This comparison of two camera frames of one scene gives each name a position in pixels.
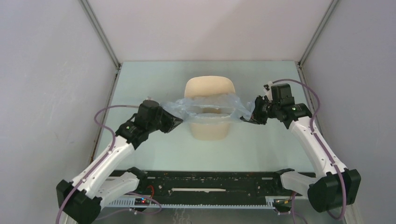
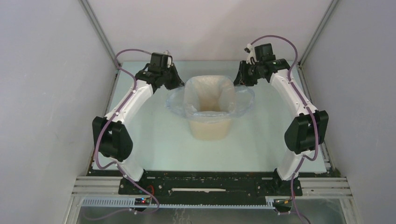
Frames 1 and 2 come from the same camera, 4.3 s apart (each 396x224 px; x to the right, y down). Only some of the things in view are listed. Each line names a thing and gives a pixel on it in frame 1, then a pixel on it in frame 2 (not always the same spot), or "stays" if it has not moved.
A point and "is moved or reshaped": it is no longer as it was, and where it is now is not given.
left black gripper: [172, 121] → [177, 82]
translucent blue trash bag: [210, 108] is moved or reshaped
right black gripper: [256, 117] → [242, 77]
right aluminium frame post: [299, 63] stays
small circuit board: [142, 201] stays
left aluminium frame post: [102, 35] stays
